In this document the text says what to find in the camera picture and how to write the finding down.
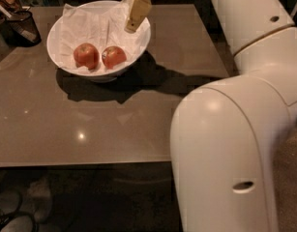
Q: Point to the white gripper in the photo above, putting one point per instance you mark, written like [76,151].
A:
[139,9]

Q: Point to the red apple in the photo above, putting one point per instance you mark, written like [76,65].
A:
[113,56]
[86,55]

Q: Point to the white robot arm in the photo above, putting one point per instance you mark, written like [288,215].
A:
[224,134]

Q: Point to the white ceramic bowl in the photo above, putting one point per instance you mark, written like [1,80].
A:
[54,42]

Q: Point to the white paper liner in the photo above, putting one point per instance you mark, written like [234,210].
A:
[96,26]

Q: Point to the black mesh basket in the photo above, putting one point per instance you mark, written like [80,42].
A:
[13,38]

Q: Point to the white cloth on floor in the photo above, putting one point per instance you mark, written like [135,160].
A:
[40,194]

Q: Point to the brush handle in basket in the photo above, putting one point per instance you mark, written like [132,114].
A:
[17,21]

